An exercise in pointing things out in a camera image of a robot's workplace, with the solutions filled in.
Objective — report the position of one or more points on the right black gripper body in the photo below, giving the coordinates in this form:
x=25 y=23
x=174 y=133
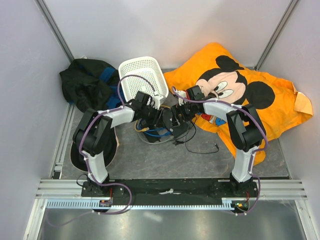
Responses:
x=186 y=112

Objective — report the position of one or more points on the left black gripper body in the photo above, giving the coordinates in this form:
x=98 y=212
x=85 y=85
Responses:
x=150 y=115

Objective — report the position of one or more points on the black network switch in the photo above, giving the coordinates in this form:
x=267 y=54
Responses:
x=175 y=125

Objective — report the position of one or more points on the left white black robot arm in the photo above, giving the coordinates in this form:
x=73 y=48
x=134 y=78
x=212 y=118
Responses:
x=94 y=142

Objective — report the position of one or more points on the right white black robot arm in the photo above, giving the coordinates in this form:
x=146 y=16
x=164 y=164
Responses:
x=246 y=130

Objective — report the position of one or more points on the black power adapter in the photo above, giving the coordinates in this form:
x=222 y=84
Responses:
x=153 y=137

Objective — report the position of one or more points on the white plastic basket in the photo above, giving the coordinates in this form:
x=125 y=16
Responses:
x=142 y=74

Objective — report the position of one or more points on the orange Mickey Mouse pillowcase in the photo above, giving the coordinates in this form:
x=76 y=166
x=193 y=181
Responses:
x=219 y=75

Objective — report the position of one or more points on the black blue jacket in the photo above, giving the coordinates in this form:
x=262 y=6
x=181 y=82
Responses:
x=91 y=84

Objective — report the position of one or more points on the black round hat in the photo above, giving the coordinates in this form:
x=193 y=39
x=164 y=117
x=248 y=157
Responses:
x=109 y=153

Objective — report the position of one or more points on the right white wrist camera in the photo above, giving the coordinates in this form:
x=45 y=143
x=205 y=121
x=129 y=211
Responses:
x=181 y=95

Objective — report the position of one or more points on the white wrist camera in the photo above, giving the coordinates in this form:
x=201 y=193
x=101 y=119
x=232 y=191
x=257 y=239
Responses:
x=157 y=101
x=181 y=95

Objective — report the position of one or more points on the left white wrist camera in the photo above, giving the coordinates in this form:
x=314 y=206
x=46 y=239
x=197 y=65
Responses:
x=157 y=101

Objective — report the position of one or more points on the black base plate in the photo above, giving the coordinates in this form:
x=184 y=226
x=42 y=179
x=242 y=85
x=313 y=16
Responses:
x=171 y=190

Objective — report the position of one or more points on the grey slotted cable duct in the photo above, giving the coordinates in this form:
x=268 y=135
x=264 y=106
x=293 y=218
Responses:
x=99 y=204

